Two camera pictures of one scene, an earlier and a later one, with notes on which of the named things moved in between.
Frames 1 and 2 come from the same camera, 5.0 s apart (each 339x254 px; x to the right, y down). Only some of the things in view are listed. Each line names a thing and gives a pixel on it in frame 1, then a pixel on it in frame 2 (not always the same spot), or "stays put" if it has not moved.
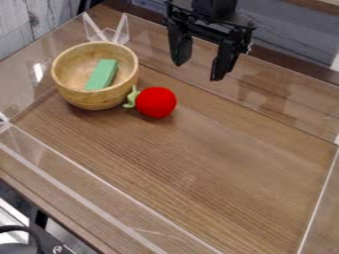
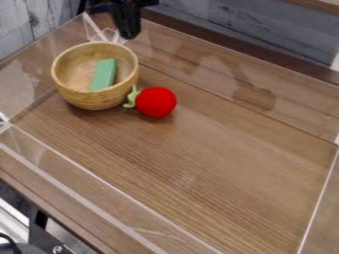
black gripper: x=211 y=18 → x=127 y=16
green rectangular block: x=102 y=74 stays put
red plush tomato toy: x=155 y=102 stays put
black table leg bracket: x=51 y=245 stays put
